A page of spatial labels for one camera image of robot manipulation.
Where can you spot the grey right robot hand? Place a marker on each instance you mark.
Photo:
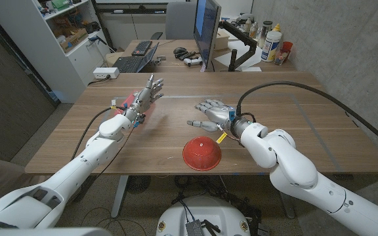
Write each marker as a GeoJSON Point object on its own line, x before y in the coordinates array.
{"type": "Point", "coordinates": [218, 113]}

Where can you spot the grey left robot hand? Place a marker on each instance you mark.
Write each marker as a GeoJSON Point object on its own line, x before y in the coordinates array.
{"type": "Point", "coordinates": [143, 98]}

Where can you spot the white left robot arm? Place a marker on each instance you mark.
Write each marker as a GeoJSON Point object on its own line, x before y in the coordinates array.
{"type": "Point", "coordinates": [67, 183]}

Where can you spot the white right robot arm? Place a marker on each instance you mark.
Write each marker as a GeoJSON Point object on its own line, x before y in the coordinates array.
{"type": "Point", "coordinates": [294, 170]}

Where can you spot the pink box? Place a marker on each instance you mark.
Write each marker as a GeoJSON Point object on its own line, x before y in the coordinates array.
{"type": "Point", "coordinates": [128, 100]}

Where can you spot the red bowl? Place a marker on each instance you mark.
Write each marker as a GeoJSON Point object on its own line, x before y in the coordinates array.
{"type": "Point", "coordinates": [202, 154]}

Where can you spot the white power strip box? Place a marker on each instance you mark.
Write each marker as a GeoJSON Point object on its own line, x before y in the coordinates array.
{"type": "Point", "coordinates": [106, 72]}

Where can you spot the beige box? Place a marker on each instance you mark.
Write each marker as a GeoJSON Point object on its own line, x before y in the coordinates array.
{"type": "Point", "coordinates": [222, 39]}

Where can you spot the cardboard box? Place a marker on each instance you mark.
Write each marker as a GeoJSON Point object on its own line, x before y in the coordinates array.
{"type": "Point", "coordinates": [74, 39]}

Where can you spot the dark open laptop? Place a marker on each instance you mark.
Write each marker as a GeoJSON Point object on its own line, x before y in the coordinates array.
{"type": "Point", "coordinates": [130, 64]}

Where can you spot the black keyboard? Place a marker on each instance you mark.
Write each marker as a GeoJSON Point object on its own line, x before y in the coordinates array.
{"type": "Point", "coordinates": [142, 48]}

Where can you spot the white game controller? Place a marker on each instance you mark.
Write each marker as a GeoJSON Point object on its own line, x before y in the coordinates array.
{"type": "Point", "coordinates": [193, 61]}

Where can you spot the black computer mouse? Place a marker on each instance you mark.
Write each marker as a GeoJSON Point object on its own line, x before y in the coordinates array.
{"type": "Point", "coordinates": [180, 50]}

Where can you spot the black remote control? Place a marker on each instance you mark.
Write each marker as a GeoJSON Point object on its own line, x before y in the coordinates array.
{"type": "Point", "coordinates": [187, 55]}

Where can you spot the white paper sheets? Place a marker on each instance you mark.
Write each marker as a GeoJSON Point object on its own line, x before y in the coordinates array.
{"type": "Point", "coordinates": [238, 49]}

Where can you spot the black computer monitor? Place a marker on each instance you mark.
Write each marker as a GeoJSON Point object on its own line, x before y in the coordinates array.
{"type": "Point", "coordinates": [205, 29]}

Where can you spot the white wipes canister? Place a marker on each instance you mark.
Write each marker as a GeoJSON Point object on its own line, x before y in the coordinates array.
{"type": "Point", "coordinates": [270, 46]}

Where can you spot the black round fan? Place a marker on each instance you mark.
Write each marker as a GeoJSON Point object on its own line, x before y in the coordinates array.
{"type": "Point", "coordinates": [138, 184]}

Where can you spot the grey office chair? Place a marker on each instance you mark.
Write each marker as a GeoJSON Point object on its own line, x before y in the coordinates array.
{"type": "Point", "coordinates": [180, 19]}

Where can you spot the dark-lidded jar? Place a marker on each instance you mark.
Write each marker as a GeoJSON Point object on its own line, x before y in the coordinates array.
{"type": "Point", "coordinates": [265, 31]}

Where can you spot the red cup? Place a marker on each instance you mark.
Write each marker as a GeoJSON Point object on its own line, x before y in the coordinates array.
{"type": "Point", "coordinates": [287, 46]}

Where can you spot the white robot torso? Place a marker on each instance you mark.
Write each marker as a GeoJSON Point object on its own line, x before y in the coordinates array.
{"type": "Point", "coordinates": [205, 213]}

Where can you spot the grey table leg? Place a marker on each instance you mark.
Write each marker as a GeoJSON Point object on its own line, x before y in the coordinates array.
{"type": "Point", "coordinates": [285, 204]}
{"type": "Point", "coordinates": [119, 196]}

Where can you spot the white shelf unit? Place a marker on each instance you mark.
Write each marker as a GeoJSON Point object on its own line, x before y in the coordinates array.
{"type": "Point", "coordinates": [44, 49]}

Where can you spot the person in beige clothes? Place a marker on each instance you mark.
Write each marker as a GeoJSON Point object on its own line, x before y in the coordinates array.
{"type": "Point", "coordinates": [2, 183]}

